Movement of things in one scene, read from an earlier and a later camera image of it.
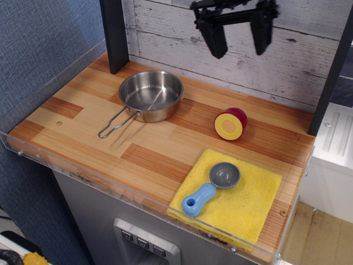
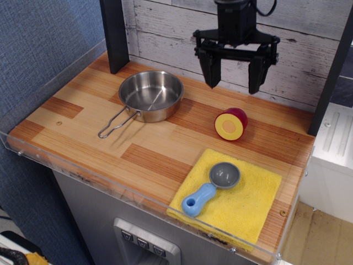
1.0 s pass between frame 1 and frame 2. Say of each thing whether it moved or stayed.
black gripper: moved
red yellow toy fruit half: stayed
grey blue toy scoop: stayed
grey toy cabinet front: stayed
